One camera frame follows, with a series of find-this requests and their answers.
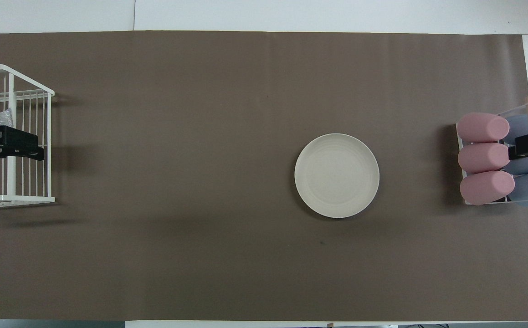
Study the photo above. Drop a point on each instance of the cream round plate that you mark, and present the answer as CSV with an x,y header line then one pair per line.
x,y
336,175

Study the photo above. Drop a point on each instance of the pink plastic cup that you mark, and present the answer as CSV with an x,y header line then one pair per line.
x,y
482,157
482,127
487,187

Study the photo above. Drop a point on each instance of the brown paper table mat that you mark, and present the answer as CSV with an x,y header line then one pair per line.
x,y
200,136

